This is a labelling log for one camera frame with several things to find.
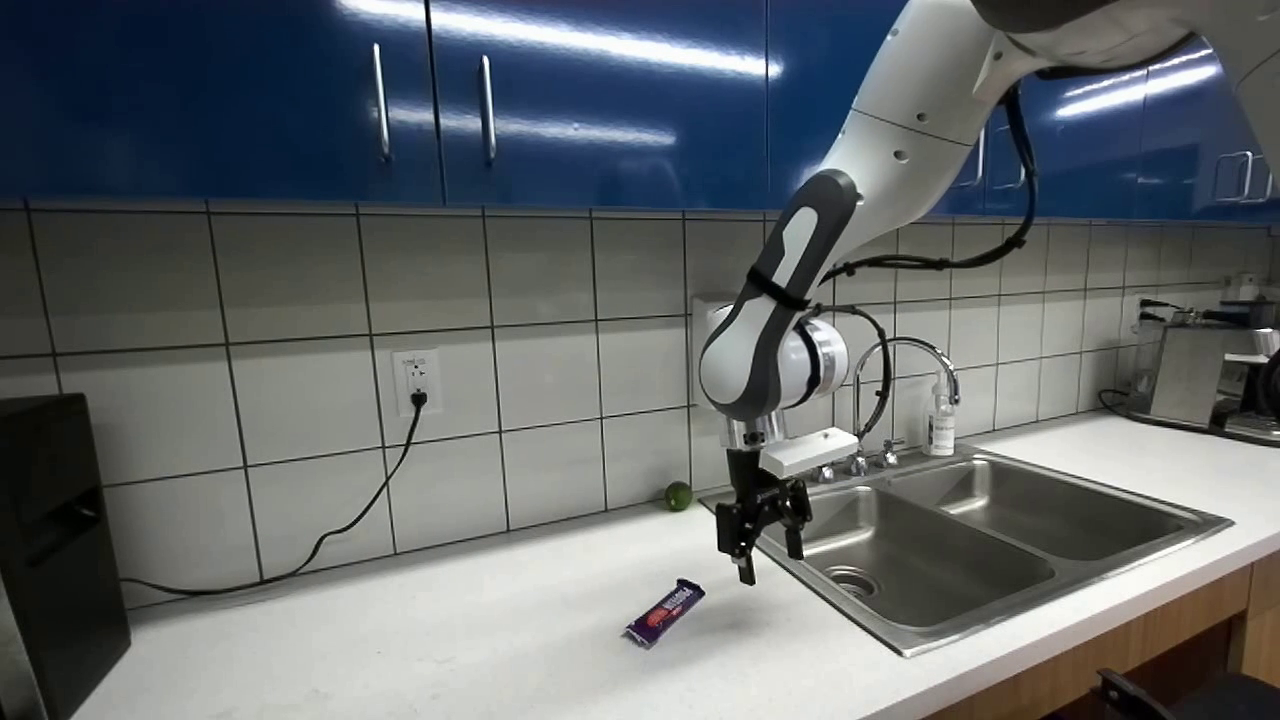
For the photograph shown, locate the white wall power outlet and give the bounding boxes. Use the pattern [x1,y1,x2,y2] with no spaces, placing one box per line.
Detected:
[394,350,449,414]

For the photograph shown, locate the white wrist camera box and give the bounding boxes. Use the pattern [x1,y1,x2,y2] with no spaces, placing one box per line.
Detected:
[755,425,866,479]

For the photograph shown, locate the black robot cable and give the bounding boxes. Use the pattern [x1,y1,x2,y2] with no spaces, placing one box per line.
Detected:
[817,84,1042,445]

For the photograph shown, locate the black white coffee machine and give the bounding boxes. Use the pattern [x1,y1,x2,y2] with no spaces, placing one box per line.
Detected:
[1215,326,1280,450]

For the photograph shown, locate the wooden base cabinet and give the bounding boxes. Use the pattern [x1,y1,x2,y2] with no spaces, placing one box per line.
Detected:
[925,558,1280,720]

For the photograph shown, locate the stainless steel countertop appliance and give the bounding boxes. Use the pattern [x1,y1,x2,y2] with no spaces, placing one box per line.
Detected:
[1131,295,1256,431]

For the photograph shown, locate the black box appliance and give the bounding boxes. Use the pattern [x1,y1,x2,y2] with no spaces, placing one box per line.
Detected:
[0,393,137,720]

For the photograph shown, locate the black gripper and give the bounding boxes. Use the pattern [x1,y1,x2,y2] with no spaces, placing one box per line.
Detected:
[714,445,817,590]

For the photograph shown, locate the black chair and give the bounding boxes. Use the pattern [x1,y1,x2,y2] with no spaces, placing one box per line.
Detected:
[1093,665,1280,720]

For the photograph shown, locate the stainless steel double sink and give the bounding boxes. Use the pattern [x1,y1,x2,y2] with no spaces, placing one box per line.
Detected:
[700,445,1235,661]

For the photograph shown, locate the chrome gooseneck faucet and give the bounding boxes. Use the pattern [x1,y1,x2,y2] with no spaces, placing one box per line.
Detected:
[852,333,965,474]

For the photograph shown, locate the blue upper cabinets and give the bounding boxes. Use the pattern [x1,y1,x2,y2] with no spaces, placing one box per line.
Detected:
[993,46,1243,226]

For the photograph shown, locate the blue cabinet door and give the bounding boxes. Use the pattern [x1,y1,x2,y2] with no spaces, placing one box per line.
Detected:
[0,0,443,211]
[423,0,777,215]
[761,0,1011,220]

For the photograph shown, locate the white pump soap bottle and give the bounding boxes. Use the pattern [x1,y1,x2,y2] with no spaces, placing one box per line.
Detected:
[925,386,962,462]

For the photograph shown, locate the black power cord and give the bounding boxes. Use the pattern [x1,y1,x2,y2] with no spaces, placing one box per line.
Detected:
[121,387,431,600]

